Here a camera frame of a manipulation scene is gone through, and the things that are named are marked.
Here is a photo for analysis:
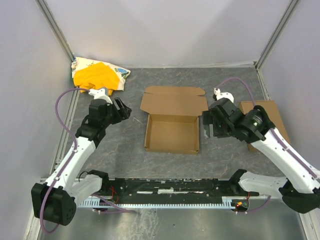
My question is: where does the brown cardboard box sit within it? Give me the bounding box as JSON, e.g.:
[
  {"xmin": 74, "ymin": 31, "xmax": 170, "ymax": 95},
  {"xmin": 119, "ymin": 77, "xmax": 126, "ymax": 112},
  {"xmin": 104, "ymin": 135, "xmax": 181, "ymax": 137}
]
[{"xmin": 140, "ymin": 86, "xmax": 208, "ymax": 155}]

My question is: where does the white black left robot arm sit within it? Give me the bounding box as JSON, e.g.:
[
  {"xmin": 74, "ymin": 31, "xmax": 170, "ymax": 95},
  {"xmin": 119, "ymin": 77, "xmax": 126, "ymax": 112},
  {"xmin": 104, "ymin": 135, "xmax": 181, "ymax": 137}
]
[{"xmin": 31, "ymin": 97, "xmax": 132, "ymax": 226}]

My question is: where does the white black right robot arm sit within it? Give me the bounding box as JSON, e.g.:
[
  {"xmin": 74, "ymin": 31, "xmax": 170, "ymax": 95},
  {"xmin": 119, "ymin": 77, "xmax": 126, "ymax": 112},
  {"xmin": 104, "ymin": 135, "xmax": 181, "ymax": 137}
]
[{"xmin": 202, "ymin": 97, "xmax": 320, "ymax": 214}]

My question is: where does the flat folded cardboard box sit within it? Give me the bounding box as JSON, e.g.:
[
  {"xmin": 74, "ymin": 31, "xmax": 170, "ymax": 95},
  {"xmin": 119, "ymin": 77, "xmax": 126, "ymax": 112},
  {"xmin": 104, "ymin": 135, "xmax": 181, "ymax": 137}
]
[{"xmin": 238, "ymin": 100, "xmax": 291, "ymax": 144}]

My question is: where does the yellow cloth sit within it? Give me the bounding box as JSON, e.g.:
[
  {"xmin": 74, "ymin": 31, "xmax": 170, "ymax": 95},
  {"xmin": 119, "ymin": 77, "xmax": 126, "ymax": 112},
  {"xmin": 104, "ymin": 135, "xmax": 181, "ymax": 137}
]
[{"xmin": 73, "ymin": 62, "xmax": 124, "ymax": 95}]

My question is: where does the white patterned cloth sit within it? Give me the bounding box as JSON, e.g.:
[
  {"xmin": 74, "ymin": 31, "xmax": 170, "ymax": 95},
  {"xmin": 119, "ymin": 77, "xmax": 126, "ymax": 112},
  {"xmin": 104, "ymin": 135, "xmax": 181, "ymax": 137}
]
[{"xmin": 71, "ymin": 57, "xmax": 131, "ymax": 87}]

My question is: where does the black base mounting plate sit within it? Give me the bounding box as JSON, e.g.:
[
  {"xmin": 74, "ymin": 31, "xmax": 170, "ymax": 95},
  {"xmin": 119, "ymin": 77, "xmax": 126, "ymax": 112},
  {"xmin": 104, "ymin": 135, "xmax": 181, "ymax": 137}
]
[{"xmin": 95, "ymin": 178, "xmax": 259, "ymax": 199}]

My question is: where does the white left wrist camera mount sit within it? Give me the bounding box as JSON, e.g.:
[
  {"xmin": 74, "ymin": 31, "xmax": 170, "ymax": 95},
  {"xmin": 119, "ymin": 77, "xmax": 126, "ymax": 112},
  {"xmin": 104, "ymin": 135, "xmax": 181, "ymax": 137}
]
[{"xmin": 88, "ymin": 88, "xmax": 113, "ymax": 105}]

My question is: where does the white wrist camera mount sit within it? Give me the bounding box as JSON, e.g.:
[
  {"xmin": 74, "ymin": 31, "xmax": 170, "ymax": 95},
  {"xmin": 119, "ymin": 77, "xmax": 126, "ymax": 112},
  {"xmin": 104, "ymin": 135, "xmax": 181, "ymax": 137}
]
[
  {"xmin": 88, "ymin": 88, "xmax": 113, "ymax": 105},
  {"xmin": 213, "ymin": 88, "xmax": 234, "ymax": 103}
]

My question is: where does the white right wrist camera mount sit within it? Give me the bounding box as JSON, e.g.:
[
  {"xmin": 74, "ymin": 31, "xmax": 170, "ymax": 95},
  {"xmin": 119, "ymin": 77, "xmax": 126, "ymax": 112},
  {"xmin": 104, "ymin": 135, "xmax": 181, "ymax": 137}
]
[{"xmin": 213, "ymin": 88, "xmax": 234, "ymax": 103}]

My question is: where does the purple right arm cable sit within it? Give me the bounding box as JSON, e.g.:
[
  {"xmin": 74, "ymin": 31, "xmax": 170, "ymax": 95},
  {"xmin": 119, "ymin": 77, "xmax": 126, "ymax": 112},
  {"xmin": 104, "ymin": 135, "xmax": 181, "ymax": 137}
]
[{"xmin": 216, "ymin": 76, "xmax": 320, "ymax": 215}]

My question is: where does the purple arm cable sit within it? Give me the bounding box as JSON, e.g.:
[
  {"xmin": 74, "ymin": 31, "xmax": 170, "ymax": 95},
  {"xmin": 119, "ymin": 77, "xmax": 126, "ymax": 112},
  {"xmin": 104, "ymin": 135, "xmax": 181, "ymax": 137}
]
[
  {"xmin": 216, "ymin": 76, "xmax": 320, "ymax": 215},
  {"xmin": 39, "ymin": 87, "xmax": 137, "ymax": 234}
]

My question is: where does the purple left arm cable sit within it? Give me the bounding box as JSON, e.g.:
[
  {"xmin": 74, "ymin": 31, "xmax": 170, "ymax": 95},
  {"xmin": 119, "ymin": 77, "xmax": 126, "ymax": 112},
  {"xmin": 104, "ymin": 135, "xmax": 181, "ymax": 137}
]
[{"xmin": 39, "ymin": 87, "xmax": 137, "ymax": 234}]

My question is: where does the light blue cable duct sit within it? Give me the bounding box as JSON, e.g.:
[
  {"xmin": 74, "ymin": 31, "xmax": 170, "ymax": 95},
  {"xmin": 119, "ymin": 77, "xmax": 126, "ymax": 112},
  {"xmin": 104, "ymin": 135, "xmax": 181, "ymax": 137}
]
[{"xmin": 77, "ymin": 195, "xmax": 248, "ymax": 208}]

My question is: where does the left aluminium frame post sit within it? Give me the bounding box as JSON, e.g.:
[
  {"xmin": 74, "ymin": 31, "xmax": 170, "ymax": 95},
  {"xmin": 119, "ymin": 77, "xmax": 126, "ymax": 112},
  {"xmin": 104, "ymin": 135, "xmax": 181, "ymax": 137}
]
[{"xmin": 35, "ymin": 0, "xmax": 75, "ymax": 62}]

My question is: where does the aluminium frame post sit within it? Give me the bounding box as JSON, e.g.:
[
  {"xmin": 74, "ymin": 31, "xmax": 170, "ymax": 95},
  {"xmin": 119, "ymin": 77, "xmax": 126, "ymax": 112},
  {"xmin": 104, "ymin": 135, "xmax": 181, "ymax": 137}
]
[
  {"xmin": 255, "ymin": 0, "xmax": 300, "ymax": 71},
  {"xmin": 35, "ymin": 0, "xmax": 75, "ymax": 62}
]

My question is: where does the right aluminium frame post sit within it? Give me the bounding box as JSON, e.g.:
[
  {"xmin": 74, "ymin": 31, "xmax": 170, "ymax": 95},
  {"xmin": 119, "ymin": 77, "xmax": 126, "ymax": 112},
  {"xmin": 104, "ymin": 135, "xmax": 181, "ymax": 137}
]
[{"xmin": 255, "ymin": 0, "xmax": 300, "ymax": 71}]

